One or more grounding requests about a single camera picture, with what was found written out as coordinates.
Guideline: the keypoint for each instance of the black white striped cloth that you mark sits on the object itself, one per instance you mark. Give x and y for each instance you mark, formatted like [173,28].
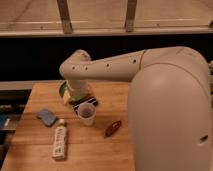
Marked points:
[91,100]

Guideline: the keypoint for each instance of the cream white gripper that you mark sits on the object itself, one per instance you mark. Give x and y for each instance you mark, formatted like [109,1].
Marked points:
[77,90]

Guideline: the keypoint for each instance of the right metal window post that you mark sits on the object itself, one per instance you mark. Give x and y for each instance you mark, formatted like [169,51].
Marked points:
[130,15]

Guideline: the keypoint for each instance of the left metal window post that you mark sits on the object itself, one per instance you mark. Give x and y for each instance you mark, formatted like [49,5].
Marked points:
[64,16]

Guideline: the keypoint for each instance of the red brown chip bag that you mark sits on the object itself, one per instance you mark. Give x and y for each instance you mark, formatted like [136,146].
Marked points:
[112,128]

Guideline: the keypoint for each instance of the green ceramic bowl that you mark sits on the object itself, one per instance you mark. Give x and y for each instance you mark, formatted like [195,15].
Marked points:
[62,88]

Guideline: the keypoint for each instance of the metal window post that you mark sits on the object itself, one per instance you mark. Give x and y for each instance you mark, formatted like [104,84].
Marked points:
[64,16]
[130,15]

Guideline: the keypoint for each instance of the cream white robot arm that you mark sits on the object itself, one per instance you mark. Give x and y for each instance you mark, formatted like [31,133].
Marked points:
[169,103]

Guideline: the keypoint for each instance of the white labelled plastic bottle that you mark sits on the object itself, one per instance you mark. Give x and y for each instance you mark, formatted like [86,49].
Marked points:
[59,144]

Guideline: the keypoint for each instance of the blue object at left edge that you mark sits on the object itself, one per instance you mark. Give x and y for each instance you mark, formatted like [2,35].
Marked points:
[4,120]

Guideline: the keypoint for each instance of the blue sponge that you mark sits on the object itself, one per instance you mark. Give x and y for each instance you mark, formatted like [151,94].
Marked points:
[47,117]

